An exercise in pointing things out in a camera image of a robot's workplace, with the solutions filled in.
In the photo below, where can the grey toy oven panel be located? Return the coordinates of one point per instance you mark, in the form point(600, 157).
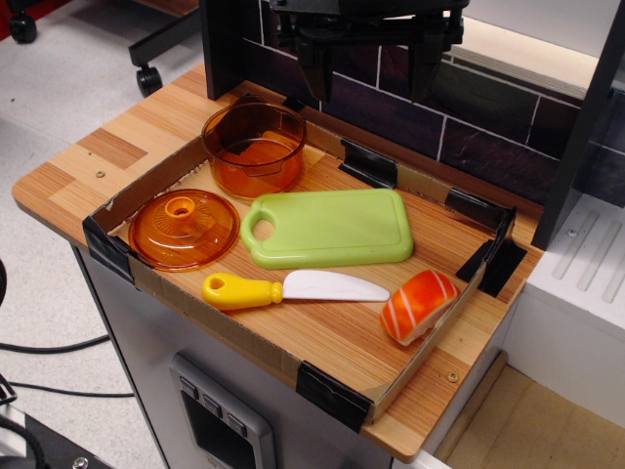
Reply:
point(229, 432)

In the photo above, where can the black vertical post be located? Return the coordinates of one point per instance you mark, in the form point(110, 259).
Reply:
point(593, 159)

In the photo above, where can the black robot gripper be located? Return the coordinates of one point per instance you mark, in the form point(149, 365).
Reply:
point(313, 28)

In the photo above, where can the salmon sushi toy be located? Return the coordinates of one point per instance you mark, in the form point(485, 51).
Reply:
point(416, 307)

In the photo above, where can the cardboard fence with black tape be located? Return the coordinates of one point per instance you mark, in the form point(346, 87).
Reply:
point(467, 234)

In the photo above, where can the green plastic cutting board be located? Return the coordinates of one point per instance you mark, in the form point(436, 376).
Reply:
point(327, 229)

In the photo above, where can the orange transparent pot lid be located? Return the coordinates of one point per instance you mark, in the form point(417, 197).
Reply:
point(184, 230)

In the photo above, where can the orange transparent toy pot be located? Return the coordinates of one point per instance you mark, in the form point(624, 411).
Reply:
point(255, 148)

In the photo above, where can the black chair caster wheel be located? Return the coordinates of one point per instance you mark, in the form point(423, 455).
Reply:
point(149, 80)

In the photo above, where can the yellow handled white toy knife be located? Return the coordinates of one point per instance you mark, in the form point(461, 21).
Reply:
point(228, 292)

